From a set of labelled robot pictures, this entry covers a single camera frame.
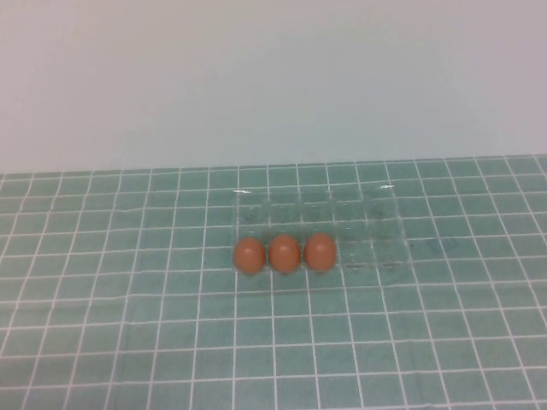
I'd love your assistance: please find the brown egg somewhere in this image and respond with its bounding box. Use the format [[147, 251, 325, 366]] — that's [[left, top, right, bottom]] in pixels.
[[303, 232, 337, 272], [232, 237, 266, 274], [268, 233, 302, 273]]

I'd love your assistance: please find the clear plastic egg tray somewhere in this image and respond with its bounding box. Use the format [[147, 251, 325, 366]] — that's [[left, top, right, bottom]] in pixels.
[[230, 183, 415, 277]]

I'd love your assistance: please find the green checked tablecloth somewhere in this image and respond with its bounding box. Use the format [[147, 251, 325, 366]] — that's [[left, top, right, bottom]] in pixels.
[[0, 155, 547, 410]]

